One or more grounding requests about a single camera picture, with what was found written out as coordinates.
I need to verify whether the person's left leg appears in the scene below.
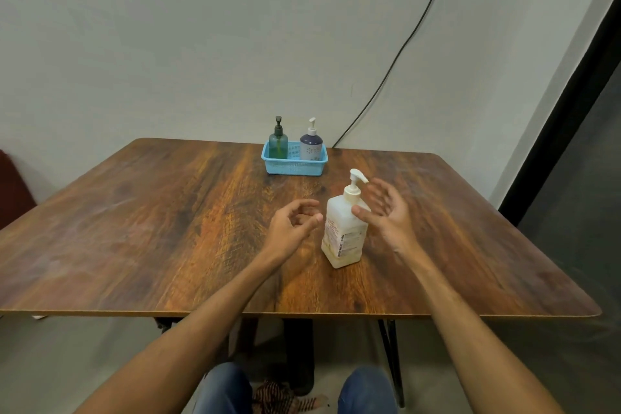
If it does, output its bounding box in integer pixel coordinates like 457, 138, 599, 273
193, 362, 254, 414

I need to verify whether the person's right leg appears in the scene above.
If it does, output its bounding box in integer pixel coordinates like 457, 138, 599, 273
337, 365, 400, 414

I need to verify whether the person's left hand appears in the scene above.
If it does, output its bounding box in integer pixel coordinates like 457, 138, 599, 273
259, 199, 325, 267

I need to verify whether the brown checkered cloth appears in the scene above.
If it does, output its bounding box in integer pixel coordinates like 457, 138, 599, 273
252, 378, 330, 414

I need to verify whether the blue plastic basket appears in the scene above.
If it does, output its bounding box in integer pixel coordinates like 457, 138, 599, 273
261, 140, 329, 177

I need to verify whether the small navy white floral bottle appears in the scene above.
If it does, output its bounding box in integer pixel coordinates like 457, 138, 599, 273
299, 135, 324, 161

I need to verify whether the large white pump cap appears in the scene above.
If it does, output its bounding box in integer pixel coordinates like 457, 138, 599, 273
343, 168, 370, 197

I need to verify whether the person's right forearm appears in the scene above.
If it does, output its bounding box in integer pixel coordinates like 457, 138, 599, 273
397, 246, 566, 414

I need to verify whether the black wall cable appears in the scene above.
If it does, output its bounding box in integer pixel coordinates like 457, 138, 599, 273
331, 0, 461, 149

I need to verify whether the dark red sofa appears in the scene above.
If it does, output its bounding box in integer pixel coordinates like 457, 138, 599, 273
0, 150, 38, 231

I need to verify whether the small green plastic bottle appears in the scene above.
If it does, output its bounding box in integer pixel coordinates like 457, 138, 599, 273
268, 133, 289, 160

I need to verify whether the large translucent bottle yellow liquid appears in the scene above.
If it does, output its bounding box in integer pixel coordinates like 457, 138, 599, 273
321, 194, 373, 270

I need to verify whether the person's left forearm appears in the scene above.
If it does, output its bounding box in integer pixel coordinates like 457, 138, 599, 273
72, 253, 285, 414

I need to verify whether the person's right hand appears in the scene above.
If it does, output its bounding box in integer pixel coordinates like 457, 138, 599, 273
351, 178, 423, 257

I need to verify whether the black table support post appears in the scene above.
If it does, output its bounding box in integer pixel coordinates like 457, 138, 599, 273
283, 317, 315, 396

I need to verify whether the person's leg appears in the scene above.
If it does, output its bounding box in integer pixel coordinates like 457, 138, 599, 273
193, 362, 254, 414
337, 365, 400, 414

